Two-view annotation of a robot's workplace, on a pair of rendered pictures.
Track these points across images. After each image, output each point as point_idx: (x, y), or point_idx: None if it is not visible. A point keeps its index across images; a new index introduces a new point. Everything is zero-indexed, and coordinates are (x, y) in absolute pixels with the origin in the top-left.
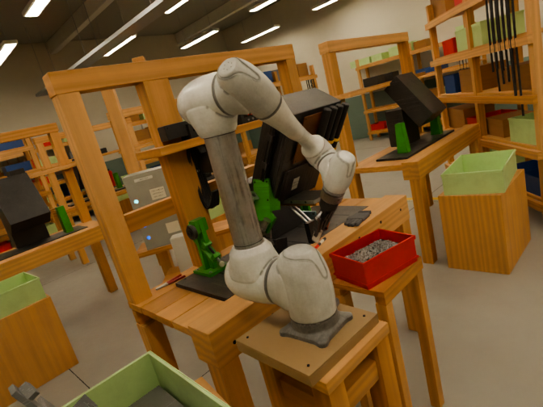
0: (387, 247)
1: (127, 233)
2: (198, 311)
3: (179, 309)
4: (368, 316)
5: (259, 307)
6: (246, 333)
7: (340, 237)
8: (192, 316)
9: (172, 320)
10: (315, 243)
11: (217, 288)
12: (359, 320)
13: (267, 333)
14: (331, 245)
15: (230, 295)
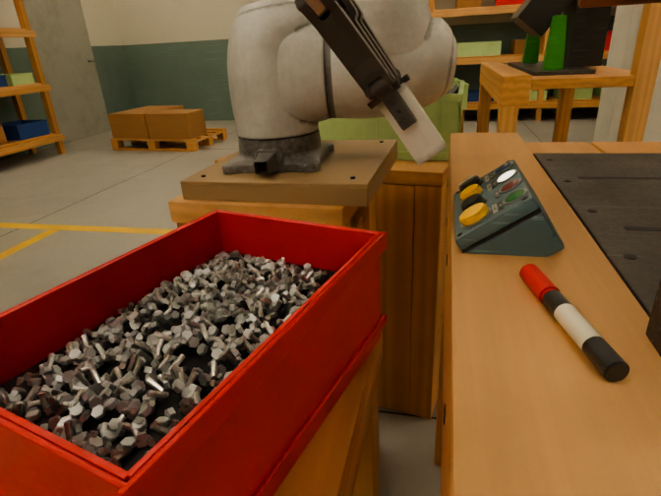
0: (114, 347)
1: None
2: (570, 152)
3: (627, 149)
4: (196, 176)
5: (449, 176)
6: (392, 144)
7: (498, 413)
8: (559, 148)
9: (592, 143)
10: (631, 338)
11: (622, 158)
12: (210, 172)
13: (356, 148)
14: (475, 325)
15: (538, 155)
